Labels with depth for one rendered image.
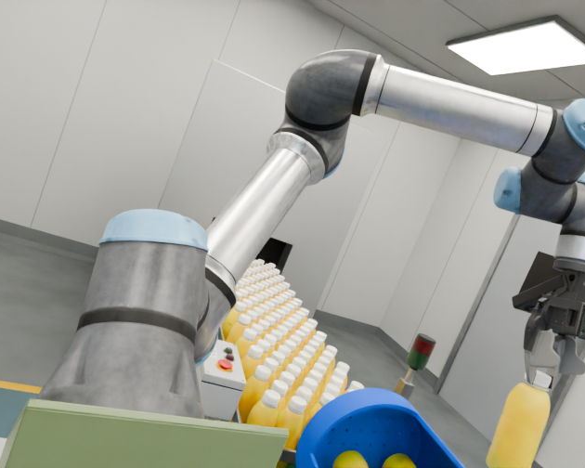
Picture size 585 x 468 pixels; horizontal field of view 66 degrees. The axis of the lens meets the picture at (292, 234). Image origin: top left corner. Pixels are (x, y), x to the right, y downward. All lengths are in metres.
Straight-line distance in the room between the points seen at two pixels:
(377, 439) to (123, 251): 0.73
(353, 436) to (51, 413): 0.75
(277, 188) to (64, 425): 0.46
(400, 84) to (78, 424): 0.58
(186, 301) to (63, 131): 4.61
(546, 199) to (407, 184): 5.22
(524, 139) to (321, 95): 0.30
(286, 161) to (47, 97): 4.41
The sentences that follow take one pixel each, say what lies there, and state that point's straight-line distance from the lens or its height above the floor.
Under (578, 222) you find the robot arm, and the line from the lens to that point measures 0.87.
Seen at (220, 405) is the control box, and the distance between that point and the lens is 1.09.
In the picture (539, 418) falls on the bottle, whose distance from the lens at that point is 0.89.
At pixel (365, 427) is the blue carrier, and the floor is 1.15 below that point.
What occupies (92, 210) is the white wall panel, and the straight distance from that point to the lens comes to 5.09.
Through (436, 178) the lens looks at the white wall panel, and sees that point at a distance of 6.26.
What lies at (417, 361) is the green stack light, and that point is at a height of 1.18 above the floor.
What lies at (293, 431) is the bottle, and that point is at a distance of 1.14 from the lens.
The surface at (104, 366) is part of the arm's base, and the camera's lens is 0.42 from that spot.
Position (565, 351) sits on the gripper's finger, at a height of 1.46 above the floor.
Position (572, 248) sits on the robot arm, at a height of 1.63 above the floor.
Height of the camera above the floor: 1.56
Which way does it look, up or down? 6 degrees down
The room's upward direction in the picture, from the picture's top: 22 degrees clockwise
